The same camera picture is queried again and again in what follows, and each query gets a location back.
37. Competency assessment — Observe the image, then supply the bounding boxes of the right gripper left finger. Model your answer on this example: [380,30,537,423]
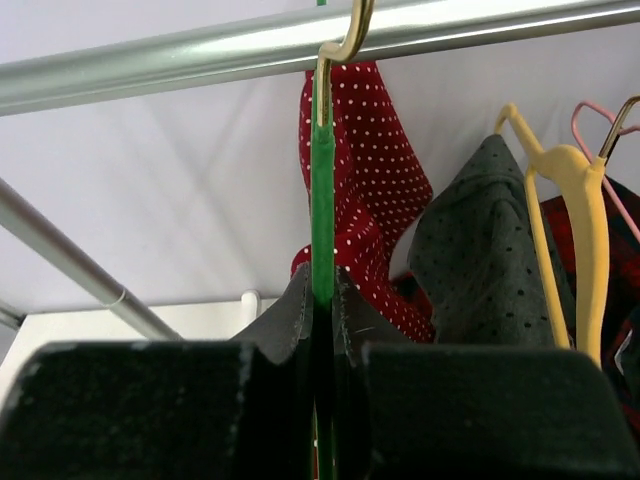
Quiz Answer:
[1,267,313,479]

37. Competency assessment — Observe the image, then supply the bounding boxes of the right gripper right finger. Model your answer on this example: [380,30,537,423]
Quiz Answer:
[333,269,639,479]

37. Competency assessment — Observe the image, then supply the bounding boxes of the red polka dot skirt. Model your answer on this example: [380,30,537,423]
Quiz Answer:
[292,62,435,343]

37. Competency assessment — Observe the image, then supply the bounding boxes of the green velvet hanger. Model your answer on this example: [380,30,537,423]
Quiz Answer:
[310,0,374,479]

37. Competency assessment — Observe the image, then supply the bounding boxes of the yellow hanger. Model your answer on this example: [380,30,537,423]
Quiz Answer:
[494,103,610,366]

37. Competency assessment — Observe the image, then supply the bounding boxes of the pink hanger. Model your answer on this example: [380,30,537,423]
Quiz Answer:
[571,94,640,241]

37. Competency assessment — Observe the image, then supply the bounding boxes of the grey dotted garment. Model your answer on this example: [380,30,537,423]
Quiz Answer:
[408,135,554,347]

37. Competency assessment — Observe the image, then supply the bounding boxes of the red black plaid shirt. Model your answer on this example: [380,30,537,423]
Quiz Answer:
[389,174,640,431]

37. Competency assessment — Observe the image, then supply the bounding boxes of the silver clothes rack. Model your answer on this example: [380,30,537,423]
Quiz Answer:
[1,1,639,341]

